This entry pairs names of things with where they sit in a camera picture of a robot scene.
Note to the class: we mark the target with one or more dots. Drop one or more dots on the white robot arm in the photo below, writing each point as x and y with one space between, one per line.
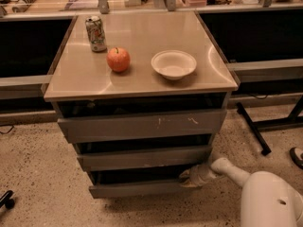
266 199

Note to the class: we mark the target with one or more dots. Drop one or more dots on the grey top drawer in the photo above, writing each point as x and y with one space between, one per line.
141 125

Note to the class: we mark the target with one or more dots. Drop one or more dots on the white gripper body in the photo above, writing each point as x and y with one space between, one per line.
199 175

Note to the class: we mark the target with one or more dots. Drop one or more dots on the sneaker shoe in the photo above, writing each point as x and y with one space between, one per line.
297 156

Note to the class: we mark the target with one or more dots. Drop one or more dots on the white paper bowl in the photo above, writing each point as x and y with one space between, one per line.
173 64

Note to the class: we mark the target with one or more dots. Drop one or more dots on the red apple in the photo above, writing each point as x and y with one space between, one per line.
118 59

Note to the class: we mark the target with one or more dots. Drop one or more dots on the grey bottom drawer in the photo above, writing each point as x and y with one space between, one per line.
136 181

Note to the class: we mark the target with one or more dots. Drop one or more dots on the black metal stand leg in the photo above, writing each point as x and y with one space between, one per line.
293 120

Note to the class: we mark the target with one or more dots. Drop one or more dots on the black chair caster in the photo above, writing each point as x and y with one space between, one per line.
7 200

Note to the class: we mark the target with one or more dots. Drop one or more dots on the grey drawer cabinet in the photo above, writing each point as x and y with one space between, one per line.
83 85

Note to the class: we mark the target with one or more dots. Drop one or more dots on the crushed soda can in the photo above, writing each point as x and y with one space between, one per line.
96 34

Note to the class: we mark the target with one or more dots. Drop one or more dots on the grey middle drawer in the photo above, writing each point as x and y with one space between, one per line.
144 158

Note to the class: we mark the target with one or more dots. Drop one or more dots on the grey drawer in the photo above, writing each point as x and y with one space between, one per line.
144 158
141 125
136 181

